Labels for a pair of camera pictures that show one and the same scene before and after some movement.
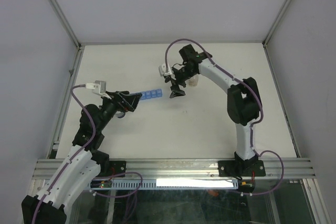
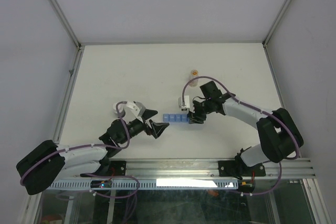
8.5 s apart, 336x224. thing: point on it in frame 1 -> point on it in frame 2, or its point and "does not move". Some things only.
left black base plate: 117,167 does not move
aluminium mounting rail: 45,168 does not move
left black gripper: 129,100 -> 156,128
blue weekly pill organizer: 151,94 -> 176,118
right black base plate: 241,168 does not move
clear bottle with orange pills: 192,82 does not move
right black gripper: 176,91 -> 194,117
